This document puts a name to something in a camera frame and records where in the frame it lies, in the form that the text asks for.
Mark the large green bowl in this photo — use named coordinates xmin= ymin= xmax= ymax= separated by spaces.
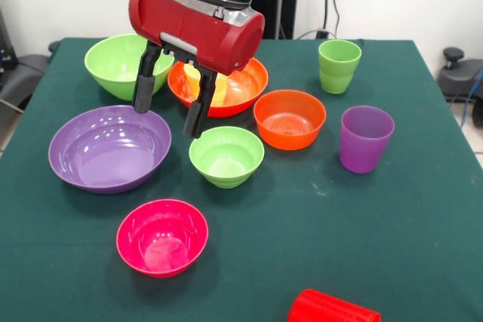
xmin=84 ymin=32 xmax=177 ymax=103

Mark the blue cable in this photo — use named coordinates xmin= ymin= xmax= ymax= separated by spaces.
xmin=460 ymin=68 xmax=483 ymax=127

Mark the yellow cup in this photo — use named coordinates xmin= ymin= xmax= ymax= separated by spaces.
xmin=183 ymin=64 xmax=230 ymax=108

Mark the large orange-red bowl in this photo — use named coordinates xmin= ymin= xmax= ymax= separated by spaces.
xmin=167 ymin=57 xmax=270 ymax=118

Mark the green cup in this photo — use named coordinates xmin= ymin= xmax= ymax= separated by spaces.
xmin=318 ymin=39 xmax=363 ymax=95

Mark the red cup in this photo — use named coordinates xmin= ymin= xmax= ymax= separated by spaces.
xmin=287 ymin=288 xmax=381 ymax=322

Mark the black pedestal leg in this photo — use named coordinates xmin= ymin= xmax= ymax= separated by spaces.
xmin=0 ymin=40 xmax=61 ymax=112
xmin=436 ymin=47 xmax=483 ymax=103

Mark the small orange bowl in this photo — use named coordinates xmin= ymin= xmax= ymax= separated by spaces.
xmin=253 ymin=89 xmax=328 ymax=152

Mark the small green bowl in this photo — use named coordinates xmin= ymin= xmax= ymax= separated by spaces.
xmin=188 ymin=125 xmax=266 ymax=189

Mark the large purple bowl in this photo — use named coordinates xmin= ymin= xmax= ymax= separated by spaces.
xmin=48 ymin=105 xmax=173 ymax=195

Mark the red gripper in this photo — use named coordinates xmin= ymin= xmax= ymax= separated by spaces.
xmin=128 ymin=0 xmax=266 ymax=140

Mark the purple cup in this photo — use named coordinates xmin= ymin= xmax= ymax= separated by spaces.
xmin=340 ymin=105 xmax=395 ymax=175

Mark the pink bowl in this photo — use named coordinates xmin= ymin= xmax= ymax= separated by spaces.
xmin=115 ymin=198 xmax=210 ymax=279

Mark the dark green tablecloth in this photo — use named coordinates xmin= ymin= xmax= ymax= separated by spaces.
xmin=0 ymin=37 xmax=483 ymax=322

